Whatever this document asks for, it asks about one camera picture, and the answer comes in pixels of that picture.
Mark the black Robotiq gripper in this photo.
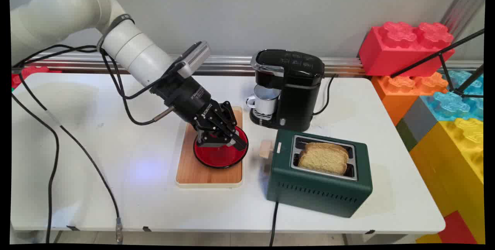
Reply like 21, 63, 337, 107
150, 72, 249, 151

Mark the wooden toaster lever knob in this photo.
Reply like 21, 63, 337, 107
259, 139, 276, 161

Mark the red bowl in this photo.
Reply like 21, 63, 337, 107
193, 126, 249, 169

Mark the wooden serving tray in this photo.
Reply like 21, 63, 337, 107
175, 106, 244, 188

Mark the white enamel mug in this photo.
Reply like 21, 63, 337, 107
246, 85, 281, 117

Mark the black coffee machine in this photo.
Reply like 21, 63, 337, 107
250, 49, 325, 133

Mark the green toaster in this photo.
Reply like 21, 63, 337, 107
266, 129, 373, 219

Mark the toast bread slice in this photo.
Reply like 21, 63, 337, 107
297, 148, 349, 176
305, 142, 350, 158

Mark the big orange toy brick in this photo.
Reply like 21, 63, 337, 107
371, 72, 449, 127

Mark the dark green toy brick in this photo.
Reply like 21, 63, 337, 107
396, 120, 418, 152

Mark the red toy brick behind table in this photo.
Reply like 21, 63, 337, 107
11, 66, 62, 89

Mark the big red toy brick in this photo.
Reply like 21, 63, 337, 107
358, 21, 456, 77

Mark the translucent blue toy brick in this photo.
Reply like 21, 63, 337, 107
420, 70, 484, 122

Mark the black tripod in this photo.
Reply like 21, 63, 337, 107
390, 29, 485, 99

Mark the big yellow toy brick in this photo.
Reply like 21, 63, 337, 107
409, 118, 485, 244

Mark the small red toy brick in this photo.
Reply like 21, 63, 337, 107
438, 211, 478, 244

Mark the slanted aluminium profile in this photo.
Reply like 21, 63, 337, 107
440, 0, 486, 38

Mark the horizontal aluminium rail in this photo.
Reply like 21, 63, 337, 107
25, 52, 484, 77

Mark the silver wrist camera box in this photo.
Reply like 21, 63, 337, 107
175, 41, 212, 79

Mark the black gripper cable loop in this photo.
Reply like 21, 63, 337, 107
100, 49, 175, 126

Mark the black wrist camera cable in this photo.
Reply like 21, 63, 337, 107
105, 55, 186, 100

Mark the black toaster power cable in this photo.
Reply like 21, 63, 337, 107
269, 201, 280, 246

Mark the black coffee machine cable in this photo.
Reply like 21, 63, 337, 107
312, 74, 338, 116

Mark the black cable with metal plug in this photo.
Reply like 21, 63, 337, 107
17, 73, 124, 243

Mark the black strap on arm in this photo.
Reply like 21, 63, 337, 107
96, 15, 135, 51

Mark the thick black hanging cable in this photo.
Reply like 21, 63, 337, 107
11, 93, 60, 244

